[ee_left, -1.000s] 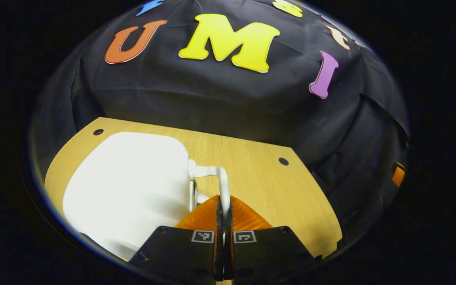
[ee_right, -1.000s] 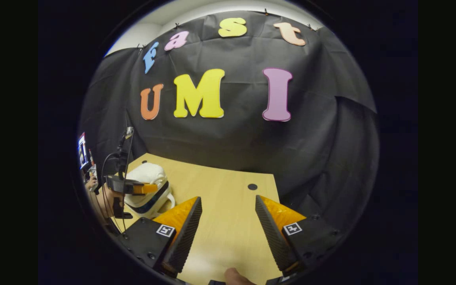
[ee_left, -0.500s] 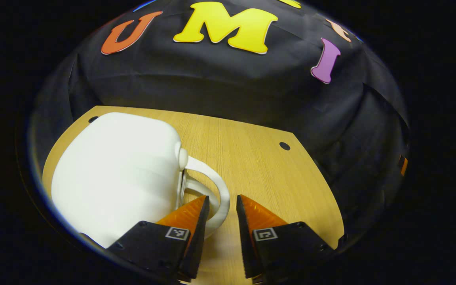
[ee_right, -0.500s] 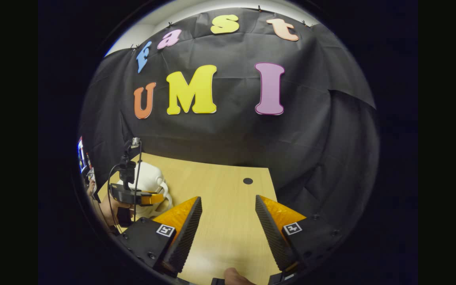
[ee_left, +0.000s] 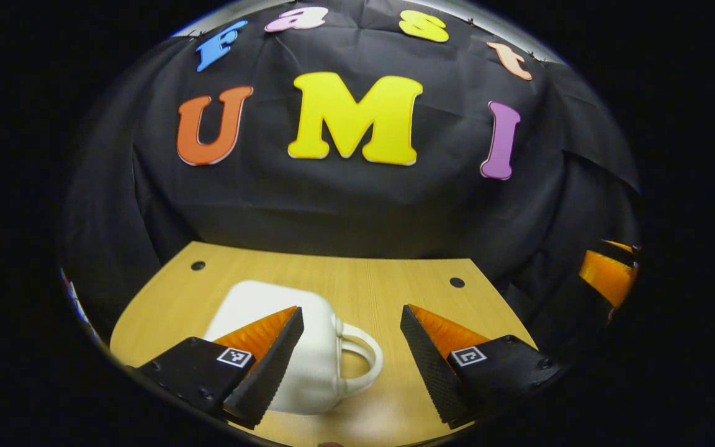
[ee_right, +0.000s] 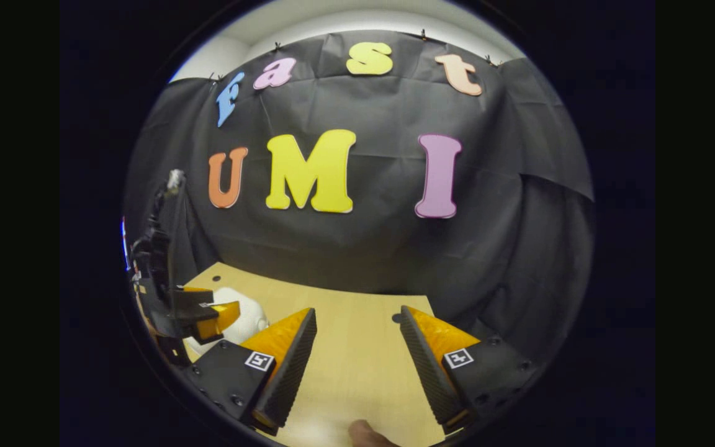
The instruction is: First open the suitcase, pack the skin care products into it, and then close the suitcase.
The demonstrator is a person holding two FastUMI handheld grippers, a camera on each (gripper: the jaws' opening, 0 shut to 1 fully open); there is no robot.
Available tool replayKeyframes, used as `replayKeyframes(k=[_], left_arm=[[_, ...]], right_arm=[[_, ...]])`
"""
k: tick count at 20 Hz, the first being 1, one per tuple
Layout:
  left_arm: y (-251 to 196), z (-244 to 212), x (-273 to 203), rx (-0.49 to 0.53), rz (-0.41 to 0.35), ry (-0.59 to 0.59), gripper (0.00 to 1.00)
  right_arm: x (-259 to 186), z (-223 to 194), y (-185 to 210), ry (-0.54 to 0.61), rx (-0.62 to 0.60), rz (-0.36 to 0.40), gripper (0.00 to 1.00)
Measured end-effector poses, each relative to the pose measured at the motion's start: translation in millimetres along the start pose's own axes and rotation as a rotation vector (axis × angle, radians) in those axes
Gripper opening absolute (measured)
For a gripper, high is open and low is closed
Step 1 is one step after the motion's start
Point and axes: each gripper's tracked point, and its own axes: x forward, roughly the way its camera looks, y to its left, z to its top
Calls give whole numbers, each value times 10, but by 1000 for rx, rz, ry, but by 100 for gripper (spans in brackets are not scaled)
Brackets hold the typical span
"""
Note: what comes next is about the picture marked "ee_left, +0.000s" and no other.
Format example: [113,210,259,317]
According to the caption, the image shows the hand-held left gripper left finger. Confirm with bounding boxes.
[131,305,305,430]

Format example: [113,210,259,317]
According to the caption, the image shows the white suitcase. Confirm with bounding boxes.
[204,280,385,415]

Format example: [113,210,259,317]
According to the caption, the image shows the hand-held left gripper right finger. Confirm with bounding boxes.
[400,304,563,430]

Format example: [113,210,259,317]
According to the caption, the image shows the colourful background item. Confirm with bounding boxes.
[60,268,94,339]

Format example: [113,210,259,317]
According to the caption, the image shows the black backdrop cloth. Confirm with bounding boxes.
[60,0,644,348]

